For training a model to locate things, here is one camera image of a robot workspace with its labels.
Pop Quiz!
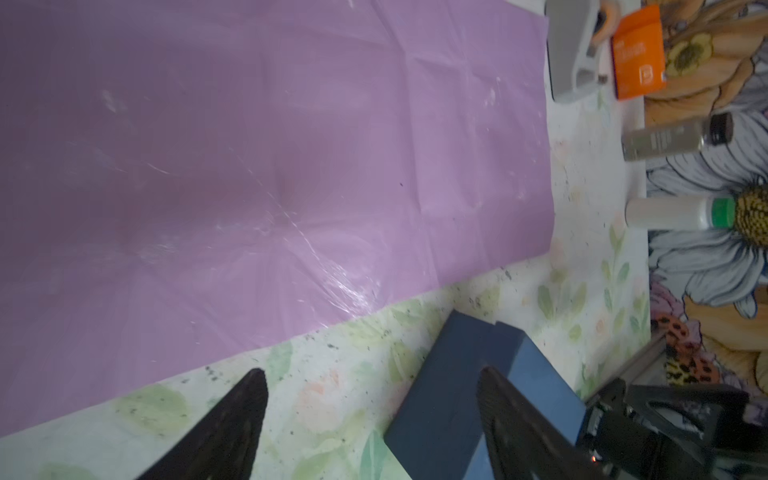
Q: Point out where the clear bottle black cap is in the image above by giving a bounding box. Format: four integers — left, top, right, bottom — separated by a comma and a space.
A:
621, 112, 734, 161

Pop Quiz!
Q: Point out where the purple wrapping paper sheet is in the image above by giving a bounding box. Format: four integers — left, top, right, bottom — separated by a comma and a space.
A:
1, 1, 554, 435

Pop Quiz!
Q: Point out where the white bottle green cap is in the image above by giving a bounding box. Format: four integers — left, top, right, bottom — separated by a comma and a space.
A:
625, 196, 736, 231

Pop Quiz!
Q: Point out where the grey tape dispenser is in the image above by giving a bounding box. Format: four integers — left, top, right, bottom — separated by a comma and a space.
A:
545, 0, 601, 104

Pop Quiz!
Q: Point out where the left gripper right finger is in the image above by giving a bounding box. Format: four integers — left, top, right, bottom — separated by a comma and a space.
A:
476, 366, 606, 480

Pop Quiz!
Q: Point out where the orange bottle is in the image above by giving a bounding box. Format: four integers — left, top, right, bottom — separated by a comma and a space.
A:
611, 4, 667, 101

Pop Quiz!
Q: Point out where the dark blue gift box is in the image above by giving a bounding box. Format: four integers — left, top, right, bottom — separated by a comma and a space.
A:
384, 311, 586, 479

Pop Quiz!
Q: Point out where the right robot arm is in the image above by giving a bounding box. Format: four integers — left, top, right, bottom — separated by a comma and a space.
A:
576, 335, 767, 479

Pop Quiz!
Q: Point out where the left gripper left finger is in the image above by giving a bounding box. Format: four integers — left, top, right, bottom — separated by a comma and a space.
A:
140, 368, 269, 480

